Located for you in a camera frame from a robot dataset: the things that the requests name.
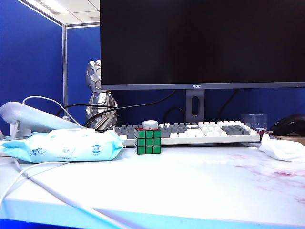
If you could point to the white and grey keyboard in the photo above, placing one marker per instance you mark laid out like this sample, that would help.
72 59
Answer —
190 140

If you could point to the aluminium partition post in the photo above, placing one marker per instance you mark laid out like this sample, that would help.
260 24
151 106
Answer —
64 71

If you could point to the grey monitor stand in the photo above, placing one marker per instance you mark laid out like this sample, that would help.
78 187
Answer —
189 112

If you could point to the clear glass cup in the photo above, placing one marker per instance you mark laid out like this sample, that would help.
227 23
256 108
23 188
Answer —
253 120

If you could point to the white wet wipe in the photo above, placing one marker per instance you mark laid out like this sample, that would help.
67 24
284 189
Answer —
283 150

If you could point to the brown cardboard box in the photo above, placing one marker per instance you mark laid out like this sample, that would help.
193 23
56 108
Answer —
295 138

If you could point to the ceiling light panel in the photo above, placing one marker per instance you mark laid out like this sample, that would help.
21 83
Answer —
45 5

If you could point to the small red object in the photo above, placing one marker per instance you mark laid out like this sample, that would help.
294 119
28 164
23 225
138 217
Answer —
261 130

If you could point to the black AOC computer monitor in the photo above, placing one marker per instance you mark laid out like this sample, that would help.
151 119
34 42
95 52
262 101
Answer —
202 43

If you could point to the white tape roll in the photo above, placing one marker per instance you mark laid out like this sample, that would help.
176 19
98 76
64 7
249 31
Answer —
150 124

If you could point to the light blue wet wipes pack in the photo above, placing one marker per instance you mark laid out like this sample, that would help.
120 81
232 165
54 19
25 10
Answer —
62 148

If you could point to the Rubik's cube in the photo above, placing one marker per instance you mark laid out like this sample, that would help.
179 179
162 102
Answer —
147 142

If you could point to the silver robot figurine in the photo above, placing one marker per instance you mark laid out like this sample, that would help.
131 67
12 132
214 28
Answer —
95 74

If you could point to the black computer mouse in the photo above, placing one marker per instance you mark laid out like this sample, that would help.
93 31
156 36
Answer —
290 125

